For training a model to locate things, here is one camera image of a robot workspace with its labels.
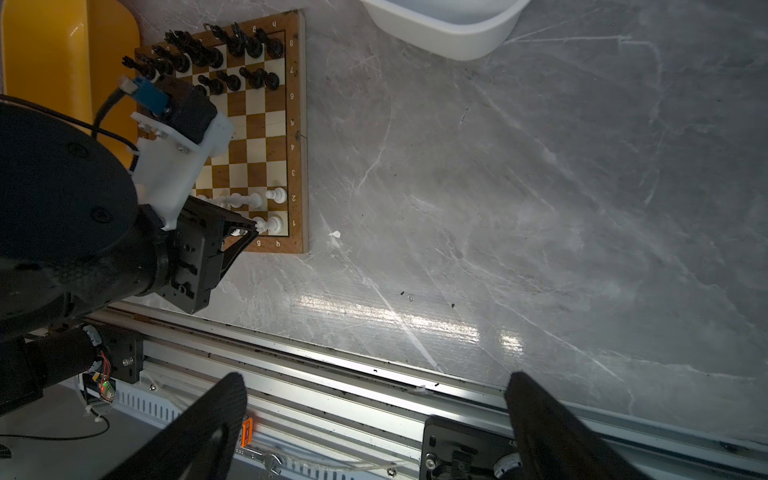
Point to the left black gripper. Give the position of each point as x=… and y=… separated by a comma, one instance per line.
x=201, y=250

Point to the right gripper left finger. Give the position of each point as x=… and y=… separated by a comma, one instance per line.
x=199, y=444

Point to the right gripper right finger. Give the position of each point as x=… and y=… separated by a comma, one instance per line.
x=553, y=443

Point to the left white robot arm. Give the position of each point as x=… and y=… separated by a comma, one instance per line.
x=74, y=239

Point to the wooden chess board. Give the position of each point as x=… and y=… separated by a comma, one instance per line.
x=256, y=78

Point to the silver wrench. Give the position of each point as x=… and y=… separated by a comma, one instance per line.
x=272, y=461

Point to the yellow plastic tray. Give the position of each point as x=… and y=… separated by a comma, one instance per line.
x=66, y=55

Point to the white plastic tray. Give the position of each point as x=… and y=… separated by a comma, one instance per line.
x=456, y=30

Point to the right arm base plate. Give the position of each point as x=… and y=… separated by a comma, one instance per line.
x=454, y=451

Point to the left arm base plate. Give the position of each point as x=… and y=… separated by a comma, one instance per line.
x=124, y=349

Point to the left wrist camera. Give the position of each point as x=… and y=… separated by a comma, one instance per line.
x=188, y=130

